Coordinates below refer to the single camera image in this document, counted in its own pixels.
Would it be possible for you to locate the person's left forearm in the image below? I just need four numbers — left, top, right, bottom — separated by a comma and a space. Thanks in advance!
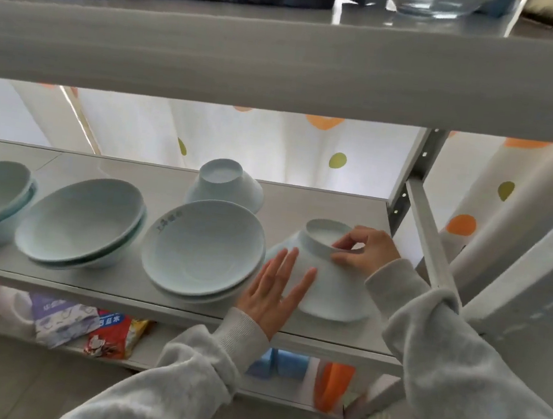
54, 288, 275, 419

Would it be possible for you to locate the red snack packet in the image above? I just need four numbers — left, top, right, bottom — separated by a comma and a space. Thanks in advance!
85, 308, 147, 364

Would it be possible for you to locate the purple and white packet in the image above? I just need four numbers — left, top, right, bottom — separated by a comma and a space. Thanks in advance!
23, 292, 103, 354

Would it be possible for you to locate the person's right hand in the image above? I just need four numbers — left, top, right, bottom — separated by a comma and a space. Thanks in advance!
328, 223, 404, 281

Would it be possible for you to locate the white plastic bag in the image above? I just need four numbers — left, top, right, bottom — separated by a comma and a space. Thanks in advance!
0, 284, 42, 327

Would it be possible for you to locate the white metal shelf rack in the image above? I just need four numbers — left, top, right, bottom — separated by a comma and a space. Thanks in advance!
0, 0, 553, 419

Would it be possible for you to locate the white dotted curtain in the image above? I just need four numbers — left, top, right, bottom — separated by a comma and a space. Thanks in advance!
0, 79, 553, 301

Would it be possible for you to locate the orange plastic item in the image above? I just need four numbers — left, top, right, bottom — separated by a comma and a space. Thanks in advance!
311, 361, 357, 416

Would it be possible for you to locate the yellow packet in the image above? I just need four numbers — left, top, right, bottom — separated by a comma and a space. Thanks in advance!
126, 317, 153, 349

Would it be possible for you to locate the pale blue upturned bowl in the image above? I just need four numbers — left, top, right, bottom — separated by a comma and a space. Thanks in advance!
184, 154, 269, 216
259, 212, 391, 327

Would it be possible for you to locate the person's left hand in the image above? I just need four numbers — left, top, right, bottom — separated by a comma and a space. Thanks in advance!
234, 242, 320, 345

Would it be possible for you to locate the blue plastic container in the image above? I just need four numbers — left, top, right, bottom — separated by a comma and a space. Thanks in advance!
246, 346, 311, 384

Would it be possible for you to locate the person's right forearm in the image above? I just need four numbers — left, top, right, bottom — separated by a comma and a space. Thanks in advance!
349, 253, 553, 419

